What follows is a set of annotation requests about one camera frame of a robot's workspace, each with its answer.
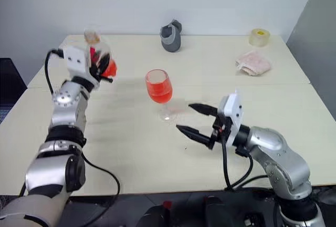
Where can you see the clear wine glass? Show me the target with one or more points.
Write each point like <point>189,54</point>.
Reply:
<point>158,87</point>

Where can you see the pink folded cloth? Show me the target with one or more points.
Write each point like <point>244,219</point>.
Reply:
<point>254,62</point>

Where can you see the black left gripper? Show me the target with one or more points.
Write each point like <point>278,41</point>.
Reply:
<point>95,72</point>

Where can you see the black post with red tip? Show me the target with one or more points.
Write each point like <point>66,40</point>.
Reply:
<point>167,207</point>

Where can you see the beige tape roll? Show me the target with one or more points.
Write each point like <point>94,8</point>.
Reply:
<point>259,37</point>

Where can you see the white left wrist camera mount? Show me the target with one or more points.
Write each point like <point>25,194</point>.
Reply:
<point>76,57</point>

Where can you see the black ribbed box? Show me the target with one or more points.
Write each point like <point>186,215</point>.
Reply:
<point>10,87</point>

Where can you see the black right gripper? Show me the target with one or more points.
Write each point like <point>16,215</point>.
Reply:
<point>219,129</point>

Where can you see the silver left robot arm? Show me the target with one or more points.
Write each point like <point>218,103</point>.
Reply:
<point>65,101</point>

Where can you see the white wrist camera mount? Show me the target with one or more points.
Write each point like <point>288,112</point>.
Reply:
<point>76,57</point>
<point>233,114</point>

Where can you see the glass with red liquid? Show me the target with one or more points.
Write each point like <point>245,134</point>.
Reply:
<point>101,53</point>

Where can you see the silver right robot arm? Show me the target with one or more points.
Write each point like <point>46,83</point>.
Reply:
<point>275,145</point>

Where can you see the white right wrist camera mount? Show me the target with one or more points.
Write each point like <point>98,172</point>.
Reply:
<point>233,114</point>

